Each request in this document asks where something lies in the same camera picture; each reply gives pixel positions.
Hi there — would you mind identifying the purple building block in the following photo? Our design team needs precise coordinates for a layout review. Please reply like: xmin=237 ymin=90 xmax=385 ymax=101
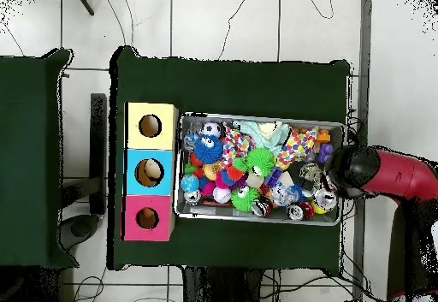
xmin=317 ymin=142 xmax=334 ymax=164

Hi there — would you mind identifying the black upright panel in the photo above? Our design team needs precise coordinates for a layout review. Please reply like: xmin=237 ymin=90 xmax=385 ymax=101
xmin=59 ymin=92 xmax=109 ymax=252

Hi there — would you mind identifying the mint green cloth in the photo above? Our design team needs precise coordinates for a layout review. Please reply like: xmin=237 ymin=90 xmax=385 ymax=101
xmin=232 ymin=119 xmax=291 ymax=152

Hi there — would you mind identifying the black and white soccer ball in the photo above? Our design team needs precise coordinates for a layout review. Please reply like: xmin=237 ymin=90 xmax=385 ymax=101
xmin=200 ymin=121 xmax=222 ymax=139

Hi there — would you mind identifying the colourful polka dot cloth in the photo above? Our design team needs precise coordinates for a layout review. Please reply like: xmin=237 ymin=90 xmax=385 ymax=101
xmin=275 ymin=126 xmax=319 ymax=171
xmin=221 ymin=123 xmax=256 ymax=168

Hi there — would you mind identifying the blue spiky ball with eyes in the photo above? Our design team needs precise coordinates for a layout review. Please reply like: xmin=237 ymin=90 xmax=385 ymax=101
xmin=192 ymin=133 xmax=224 ymax=164

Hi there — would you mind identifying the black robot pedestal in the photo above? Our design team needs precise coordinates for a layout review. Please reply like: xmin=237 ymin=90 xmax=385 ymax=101
xmin=182 ymin=266 xmax=264 ymax=302

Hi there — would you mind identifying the silver wire mesh bin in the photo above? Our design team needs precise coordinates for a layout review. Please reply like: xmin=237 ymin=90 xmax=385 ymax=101
xmin=172 ymin=111 xmax=346 ymax=227

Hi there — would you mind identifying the blue globe ball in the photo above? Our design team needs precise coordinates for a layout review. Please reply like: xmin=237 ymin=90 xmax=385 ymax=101
xmin=180 ymin=174 xmax=200 ymax=193

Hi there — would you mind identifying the large green spiky ball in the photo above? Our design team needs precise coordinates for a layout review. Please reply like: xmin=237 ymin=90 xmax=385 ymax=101
xmin=235 ymin=146 xmax=276 ymax=177

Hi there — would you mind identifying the cream yellow cloth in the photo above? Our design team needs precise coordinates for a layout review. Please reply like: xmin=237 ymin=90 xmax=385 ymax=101
xmin=257 ymin=121 xmax=285 ymax=138

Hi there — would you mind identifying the wooden box with three holes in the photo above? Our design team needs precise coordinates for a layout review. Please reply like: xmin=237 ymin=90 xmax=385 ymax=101
xmin=121 ymin=101 xmax=180 ymax=242

